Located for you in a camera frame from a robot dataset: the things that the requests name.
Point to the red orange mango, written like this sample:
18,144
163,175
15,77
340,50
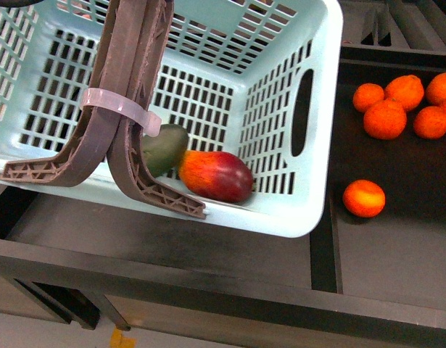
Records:
219,176

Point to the green avocado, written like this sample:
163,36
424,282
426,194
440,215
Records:
165,151

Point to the light blue plastic basket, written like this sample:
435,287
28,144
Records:
253,78

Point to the brown basket handle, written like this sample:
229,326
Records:
115,113

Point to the white zip tie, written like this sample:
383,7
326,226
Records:
98,97

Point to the orange tangerine lone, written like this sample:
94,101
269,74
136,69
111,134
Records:
364,198

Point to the orange tangerine upper left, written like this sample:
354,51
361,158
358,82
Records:
367,95

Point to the orange tangerine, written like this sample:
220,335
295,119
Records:
385,120
367,95
435,92
430,123
407,90

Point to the orange tangerine centre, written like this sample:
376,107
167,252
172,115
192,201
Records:
385,120

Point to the orange tangerine upper middle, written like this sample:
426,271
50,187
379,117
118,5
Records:
407,90

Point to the orange tangerine far right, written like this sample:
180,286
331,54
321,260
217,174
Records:
435,92

